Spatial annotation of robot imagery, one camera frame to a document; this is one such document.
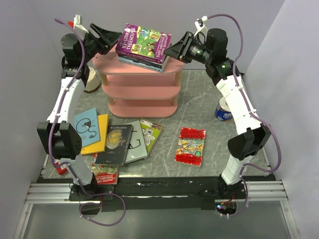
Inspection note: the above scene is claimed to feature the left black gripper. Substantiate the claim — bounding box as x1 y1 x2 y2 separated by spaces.
79 23 122 64

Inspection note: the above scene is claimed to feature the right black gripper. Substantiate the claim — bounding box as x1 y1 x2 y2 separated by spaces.
162 31 212 65

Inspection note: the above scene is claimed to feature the purple 117-Storey Treehouse book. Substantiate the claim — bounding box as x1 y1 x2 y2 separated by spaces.
115 23 171 64

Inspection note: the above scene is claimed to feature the blue 143-Storey Treehouse book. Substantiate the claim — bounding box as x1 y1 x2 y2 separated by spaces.
118 57 166 73

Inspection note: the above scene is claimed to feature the Little Women book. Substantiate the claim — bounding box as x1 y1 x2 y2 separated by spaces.
118 54 169 69

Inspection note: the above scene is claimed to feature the black Moon and Sixpence book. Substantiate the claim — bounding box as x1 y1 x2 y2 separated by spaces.
95 124 133 166

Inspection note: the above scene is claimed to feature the grey book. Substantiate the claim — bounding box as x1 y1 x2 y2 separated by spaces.
125 120 148 164

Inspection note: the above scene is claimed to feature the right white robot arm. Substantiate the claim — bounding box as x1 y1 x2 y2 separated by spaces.
165 28 271 199

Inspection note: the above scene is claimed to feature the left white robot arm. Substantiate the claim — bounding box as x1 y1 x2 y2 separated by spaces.
37 23 122 200

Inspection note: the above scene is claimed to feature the white toilet paper roll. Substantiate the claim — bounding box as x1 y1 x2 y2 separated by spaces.
84 67 101 93

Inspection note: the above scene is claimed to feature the pink three-tier shelf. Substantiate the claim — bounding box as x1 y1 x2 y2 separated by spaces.
93 49 183 118

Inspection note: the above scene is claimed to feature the blue wrapped tissue roll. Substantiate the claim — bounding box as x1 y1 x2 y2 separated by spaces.
214 98 233 121

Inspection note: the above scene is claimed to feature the green book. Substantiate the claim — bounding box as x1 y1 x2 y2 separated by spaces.
140 119 162 155

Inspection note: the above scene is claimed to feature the light blue book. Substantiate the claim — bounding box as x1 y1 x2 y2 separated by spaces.
74 108 99 147

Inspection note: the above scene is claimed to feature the red Storey Treehouse book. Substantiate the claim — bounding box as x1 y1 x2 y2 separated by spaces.
175 127 206 167

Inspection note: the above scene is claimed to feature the yellow book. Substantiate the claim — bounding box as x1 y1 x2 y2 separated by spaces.
81 114 109 155

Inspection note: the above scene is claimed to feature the red Treehouse book at edge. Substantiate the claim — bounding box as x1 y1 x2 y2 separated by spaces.
92 153 119 185

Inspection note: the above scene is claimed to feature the small red box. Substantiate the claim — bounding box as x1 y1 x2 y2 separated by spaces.
54 159 68 175

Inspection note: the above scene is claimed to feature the black base bar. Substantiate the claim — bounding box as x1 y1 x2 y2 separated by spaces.
67 175 276 212

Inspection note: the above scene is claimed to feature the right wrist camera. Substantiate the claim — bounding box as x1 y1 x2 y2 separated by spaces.
194 16 208 36

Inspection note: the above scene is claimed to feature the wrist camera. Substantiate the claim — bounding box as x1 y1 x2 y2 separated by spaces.
194 16 208 36
70 14 89 35

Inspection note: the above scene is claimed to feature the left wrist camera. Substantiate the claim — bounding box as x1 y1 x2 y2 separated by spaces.
70 14 89 35

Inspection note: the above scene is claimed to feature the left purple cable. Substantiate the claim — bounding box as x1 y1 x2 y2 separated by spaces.
48 17 127 227

